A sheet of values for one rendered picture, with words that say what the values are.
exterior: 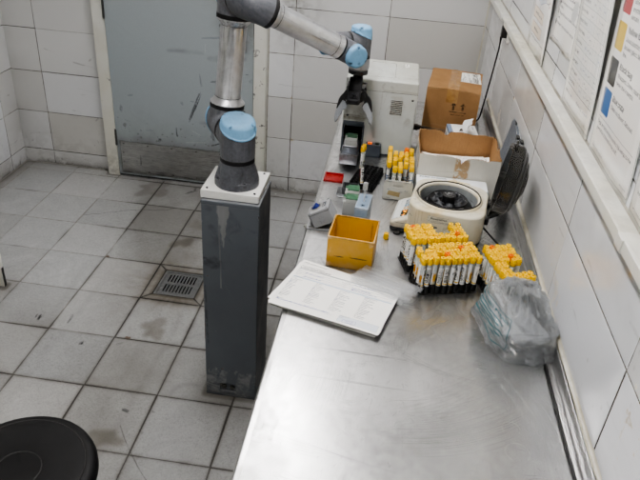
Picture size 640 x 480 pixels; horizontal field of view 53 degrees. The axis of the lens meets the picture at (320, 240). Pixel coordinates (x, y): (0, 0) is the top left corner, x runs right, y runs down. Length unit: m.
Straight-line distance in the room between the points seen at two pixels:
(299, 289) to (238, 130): 0.62
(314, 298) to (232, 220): 0.60
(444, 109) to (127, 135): 2.15
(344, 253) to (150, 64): 2.49
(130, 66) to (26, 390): 2.07
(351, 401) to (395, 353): 0.20
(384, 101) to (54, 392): 1.71
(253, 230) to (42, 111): 2.60
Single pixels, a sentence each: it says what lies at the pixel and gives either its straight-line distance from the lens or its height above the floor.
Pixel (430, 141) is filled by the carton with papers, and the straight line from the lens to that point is 2.51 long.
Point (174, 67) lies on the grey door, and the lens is 4.01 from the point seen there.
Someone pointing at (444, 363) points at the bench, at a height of 0.88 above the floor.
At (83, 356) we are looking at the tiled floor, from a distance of 2.94.
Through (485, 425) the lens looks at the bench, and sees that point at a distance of 1.46.
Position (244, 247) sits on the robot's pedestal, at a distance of 2.23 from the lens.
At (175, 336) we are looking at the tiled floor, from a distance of 2.97.
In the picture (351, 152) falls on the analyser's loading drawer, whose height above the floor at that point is 0.92.
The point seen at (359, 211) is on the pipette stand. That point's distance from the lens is 1.96.
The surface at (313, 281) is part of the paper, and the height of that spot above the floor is 0.89.
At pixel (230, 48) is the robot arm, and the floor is 1.33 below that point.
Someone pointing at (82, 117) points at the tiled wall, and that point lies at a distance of 4.43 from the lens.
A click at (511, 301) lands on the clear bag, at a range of 1.60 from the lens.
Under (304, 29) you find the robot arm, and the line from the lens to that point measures 2.10.
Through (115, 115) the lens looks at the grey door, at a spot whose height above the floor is 0.41.
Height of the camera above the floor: 1.89
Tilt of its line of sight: 31 degrees down
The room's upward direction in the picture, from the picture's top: 4 degrees clockwise
